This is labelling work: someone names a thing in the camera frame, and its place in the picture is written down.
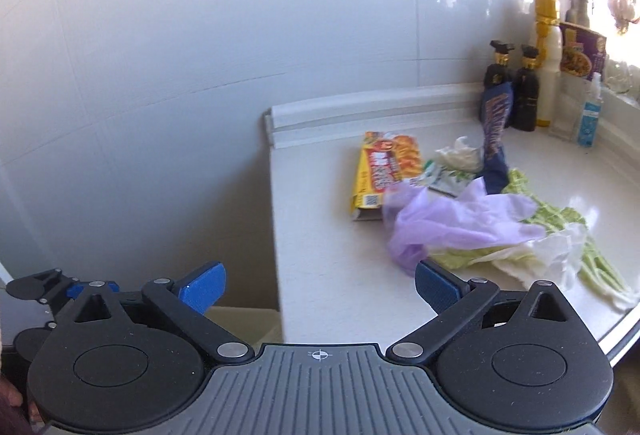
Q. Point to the white bottle with yellow cap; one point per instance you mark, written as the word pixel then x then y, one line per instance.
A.
pixel 547 60

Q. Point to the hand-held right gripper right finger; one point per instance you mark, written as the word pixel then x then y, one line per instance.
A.
pixel 440 285

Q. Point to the dark sauce bottle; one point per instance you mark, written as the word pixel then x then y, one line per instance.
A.
pixel 497 70
pixel 527 100

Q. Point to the dark blue snack wrapper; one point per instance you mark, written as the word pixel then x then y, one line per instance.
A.
pixel 496 135

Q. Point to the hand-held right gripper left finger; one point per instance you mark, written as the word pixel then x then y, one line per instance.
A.
pixel 202 287

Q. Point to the yellow food box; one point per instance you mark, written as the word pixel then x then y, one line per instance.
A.
pixel 382 170

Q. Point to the clear glassware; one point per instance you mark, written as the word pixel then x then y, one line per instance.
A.
pixel 622 77

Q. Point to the clear glass jar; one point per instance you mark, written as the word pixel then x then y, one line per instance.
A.
pixel 565 115

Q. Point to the crumpled white tissue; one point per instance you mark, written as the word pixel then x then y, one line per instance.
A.
pixel 460 155

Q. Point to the clear spray bottle blue label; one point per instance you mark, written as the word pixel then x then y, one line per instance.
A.
pixel 590 120

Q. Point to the purple food box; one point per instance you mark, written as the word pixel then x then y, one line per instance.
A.
pixel 582 50

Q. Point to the purple rubber glove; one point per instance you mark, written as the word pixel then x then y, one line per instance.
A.
pixel 450 220

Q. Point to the green and white packet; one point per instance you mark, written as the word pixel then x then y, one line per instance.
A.
pixel 445 177

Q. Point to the person's left hand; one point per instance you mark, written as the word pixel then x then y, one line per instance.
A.
pixel 10 399

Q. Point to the hanging garlic bunch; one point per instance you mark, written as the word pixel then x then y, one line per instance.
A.
pixel 622 7

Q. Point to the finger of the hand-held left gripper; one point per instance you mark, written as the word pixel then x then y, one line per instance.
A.
pixel 79 290

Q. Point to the metal topped glass bottle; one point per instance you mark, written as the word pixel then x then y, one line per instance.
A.
pixel 580 7

